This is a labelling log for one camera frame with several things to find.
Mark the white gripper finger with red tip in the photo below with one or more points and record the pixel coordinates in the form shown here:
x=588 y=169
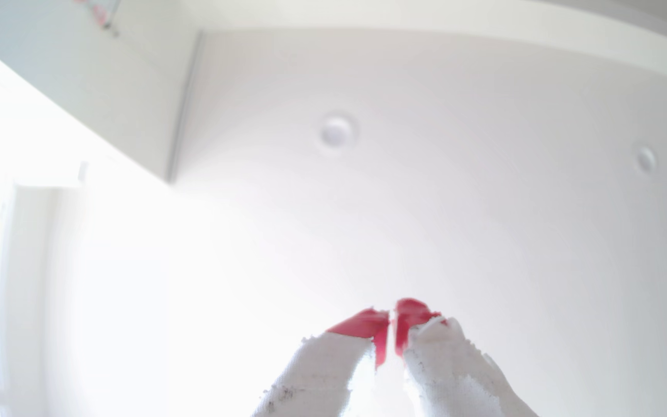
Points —
x=322 y=370
x=455 y=376

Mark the round recessed ceiling light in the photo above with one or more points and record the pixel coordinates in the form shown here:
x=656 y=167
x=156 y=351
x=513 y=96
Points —
x=646 y=159
x=336 y=131

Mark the small red hanging object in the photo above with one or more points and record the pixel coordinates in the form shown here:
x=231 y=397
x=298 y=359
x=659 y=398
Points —
x=101 y=14

